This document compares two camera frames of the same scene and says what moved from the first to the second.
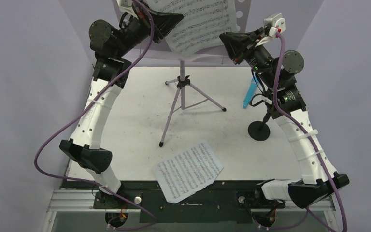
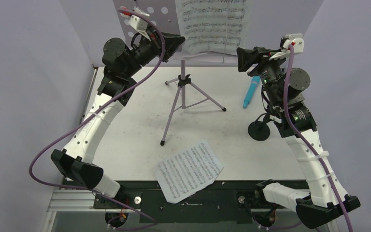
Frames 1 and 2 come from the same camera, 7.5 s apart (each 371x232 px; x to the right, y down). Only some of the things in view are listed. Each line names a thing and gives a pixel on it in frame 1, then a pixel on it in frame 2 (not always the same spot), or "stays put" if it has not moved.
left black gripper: [164, 22] → [172, 43]
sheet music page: [181, 175] stays put
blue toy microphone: [252, 88] stays put
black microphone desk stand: [260, 130] stays put
